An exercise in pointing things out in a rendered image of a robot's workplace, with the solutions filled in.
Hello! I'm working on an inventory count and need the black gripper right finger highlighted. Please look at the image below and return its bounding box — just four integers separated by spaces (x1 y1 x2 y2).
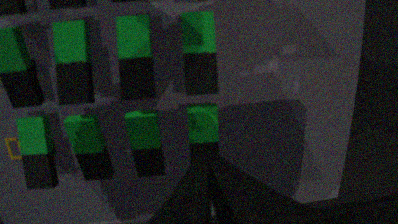
206 153 398 224

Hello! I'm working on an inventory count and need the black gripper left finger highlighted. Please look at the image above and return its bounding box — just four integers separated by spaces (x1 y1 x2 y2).
146 154 212 224

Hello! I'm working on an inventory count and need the grey switch panel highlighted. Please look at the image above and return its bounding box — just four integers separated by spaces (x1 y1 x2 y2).
0 0 366 224

